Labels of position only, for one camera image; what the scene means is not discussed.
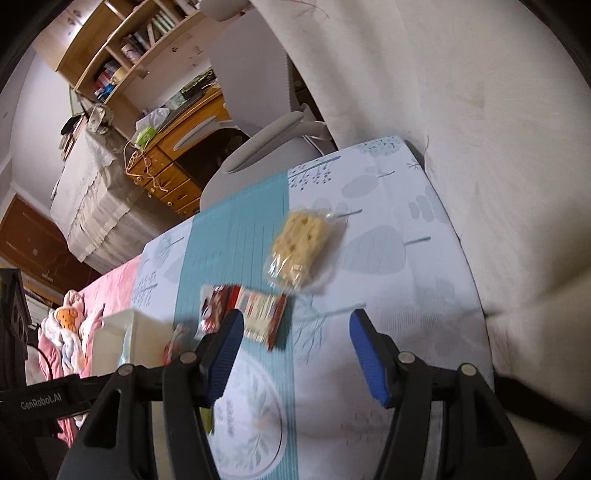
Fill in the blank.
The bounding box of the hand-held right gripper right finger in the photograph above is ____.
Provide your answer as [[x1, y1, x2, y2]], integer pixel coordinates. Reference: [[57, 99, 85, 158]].
[[348, 307, 536, 480]]

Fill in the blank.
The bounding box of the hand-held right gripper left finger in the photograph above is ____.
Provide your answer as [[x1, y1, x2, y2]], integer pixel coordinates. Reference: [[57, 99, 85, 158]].
[[58, 307, 245, 480]]

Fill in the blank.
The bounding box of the cream plastic storage box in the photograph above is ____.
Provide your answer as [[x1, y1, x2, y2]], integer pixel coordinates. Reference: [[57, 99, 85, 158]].
[[90, 308, 178, 377]]

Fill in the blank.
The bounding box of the clear packet of yellow crackers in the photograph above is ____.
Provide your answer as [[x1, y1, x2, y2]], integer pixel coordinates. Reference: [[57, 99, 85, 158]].
[[262, 208, 348, 291]]

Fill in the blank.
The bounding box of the dark packet with red strip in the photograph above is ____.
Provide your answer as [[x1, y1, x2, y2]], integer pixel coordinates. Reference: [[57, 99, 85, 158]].
[[198, 284, 243, 334]]

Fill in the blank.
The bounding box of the small red clear packet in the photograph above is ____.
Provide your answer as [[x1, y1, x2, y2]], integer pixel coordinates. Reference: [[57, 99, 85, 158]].
[[164, 323, 192, 365]]

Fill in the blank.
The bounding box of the red striped snack packet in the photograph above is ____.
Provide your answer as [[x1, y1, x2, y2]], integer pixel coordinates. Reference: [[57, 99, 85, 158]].
[[239, 290, 288, 352]]

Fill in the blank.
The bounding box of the white plate with leaf print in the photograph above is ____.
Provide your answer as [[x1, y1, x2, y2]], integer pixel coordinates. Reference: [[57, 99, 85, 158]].
[[203, 355, 296, 478]]

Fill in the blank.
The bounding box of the teal and white printed tablecloth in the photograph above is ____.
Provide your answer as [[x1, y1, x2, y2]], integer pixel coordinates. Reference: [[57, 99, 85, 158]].
[[131, 135, 497, 480]]

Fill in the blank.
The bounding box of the pink printed blanket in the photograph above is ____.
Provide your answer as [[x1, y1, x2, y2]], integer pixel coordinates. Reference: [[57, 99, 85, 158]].
[[25, 254, 144, 444]]

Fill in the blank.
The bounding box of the brown wooden door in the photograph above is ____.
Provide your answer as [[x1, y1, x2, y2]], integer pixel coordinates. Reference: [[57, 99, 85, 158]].
[[0, 194, 100, 294]]

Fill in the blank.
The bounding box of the wooden desk with drawers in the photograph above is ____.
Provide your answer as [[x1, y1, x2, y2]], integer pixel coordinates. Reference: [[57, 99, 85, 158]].
[[124, 85, 250, 220]]

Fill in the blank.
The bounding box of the grey office chair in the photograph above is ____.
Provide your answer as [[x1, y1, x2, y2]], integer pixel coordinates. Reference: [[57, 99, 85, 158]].
[[199, 9, 340, 217]]

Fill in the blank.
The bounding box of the lace cloth covered cabinet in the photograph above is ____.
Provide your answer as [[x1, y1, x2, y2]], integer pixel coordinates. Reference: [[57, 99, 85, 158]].
[[50, 115, 153, 275]]

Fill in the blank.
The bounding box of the green tissue box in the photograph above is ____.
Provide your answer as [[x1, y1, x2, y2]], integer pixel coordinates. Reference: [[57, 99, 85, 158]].
[[134, 107, 174, 148]]

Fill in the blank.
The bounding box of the wooden bookshelf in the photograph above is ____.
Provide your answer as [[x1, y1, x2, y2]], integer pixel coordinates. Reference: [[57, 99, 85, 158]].
[[34, 0, 204, 100]]

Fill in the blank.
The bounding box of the beige cable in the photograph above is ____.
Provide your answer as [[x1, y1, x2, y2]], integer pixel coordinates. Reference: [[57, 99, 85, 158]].
[[124, 141, 172, 193]]

